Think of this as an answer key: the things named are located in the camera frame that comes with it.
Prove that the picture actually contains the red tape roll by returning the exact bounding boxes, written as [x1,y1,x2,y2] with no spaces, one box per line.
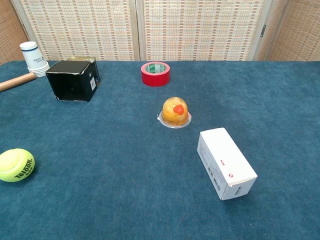
[140,61,172,87]

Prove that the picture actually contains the wooden rolling stick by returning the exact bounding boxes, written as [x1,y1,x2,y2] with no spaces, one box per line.
[0,72,36,93]

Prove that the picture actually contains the white plastic bottle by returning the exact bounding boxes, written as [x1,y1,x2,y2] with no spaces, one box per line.
[19,41,51,78]

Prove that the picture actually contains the fruit jelly cup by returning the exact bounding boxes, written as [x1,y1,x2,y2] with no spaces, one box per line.
[156,96,192,129]

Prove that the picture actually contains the white rectangular carton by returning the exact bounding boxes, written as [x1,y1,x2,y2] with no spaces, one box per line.
[196,127,258,201]

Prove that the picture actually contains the woven folding screen panel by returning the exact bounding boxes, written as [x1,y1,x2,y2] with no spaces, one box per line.
[136,0,276,62]
[11,0,140,62]
[0,0,29,66]
[254,0,320,62]

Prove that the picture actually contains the yellow tennis ball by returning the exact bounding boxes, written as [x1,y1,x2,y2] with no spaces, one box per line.
[0,148,36,183]

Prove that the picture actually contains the black open cardboard box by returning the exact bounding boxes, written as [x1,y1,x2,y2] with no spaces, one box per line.
[45,59,101,103]

